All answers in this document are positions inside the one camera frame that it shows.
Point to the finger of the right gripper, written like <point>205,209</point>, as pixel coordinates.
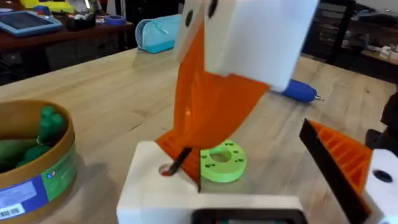
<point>261,37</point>
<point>188,93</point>

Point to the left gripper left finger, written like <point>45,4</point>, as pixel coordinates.
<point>146,193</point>

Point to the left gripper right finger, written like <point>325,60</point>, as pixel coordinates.
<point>342,161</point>

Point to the blue electric screwdriver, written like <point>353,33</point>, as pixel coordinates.
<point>300,91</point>

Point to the teal zip bag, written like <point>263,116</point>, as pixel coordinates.
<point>155,34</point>

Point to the green disc with holes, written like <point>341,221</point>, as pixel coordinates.
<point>227,171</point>

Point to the black shelving unit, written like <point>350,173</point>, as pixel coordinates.
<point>348,28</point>

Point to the blue tape roll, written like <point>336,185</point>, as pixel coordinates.
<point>114,20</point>

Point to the brown tub of green toys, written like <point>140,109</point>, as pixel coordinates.
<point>28,174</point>

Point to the black box of small items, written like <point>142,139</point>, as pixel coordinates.
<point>80,22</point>

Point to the dark wooden side table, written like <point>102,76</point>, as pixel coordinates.
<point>62,46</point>

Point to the yellow box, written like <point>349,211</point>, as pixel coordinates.
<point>46,5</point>

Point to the blue-framed tablet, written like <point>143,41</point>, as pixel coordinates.
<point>26,22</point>

